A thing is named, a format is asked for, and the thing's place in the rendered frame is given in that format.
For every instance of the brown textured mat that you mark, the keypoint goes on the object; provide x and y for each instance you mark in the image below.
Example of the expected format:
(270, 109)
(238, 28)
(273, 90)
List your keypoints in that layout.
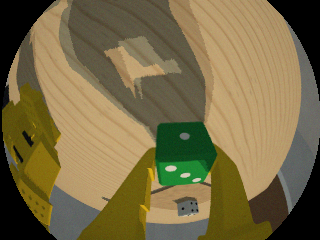
(170, 196)

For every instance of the green die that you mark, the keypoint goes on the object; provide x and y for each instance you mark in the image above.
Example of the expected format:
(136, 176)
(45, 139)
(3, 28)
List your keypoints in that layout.
(184, 153)

